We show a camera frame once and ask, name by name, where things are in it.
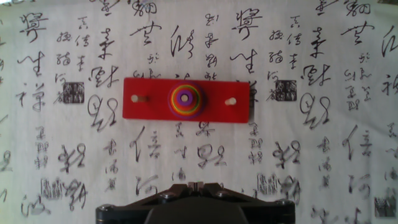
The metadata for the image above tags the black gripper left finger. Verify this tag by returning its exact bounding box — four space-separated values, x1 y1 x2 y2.
95 182 197 224

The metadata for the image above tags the green Hanoi ring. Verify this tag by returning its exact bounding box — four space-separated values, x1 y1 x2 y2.
170 83 200 113

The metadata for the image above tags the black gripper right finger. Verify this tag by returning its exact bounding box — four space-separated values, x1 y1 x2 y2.
196 182 295 224

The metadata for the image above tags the yellow Hanoi ring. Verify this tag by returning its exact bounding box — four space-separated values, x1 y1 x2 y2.
169 82 202 115

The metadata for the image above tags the large purple Hanoi ring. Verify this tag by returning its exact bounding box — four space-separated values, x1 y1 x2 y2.
167 80 205 119

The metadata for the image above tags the red Hanoi base board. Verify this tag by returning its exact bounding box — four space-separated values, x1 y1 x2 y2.
122 77 251 124

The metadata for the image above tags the red Hanoi ring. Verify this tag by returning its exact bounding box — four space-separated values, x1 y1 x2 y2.
172 86 198 111

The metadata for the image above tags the calligraphy printed cream cloth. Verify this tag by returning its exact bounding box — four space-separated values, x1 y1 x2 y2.
0 0 398 224

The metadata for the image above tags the small purple Hanoi ring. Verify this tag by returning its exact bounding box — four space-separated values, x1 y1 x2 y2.
177 90 194 107

